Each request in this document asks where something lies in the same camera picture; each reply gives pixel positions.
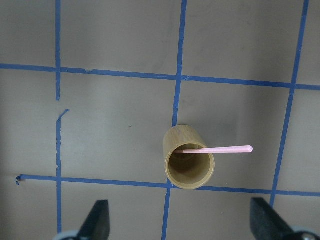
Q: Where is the bamboo cup holder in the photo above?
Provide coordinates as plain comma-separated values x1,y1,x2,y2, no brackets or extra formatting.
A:
163,124,215,190

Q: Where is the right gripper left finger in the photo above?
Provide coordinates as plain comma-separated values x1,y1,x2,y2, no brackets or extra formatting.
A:
77,200,109,240

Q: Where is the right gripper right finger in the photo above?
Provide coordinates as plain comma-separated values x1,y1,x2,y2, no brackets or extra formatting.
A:
250,197,298,240

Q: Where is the pink chopstick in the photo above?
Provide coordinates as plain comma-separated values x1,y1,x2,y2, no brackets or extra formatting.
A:
174,145,253,154

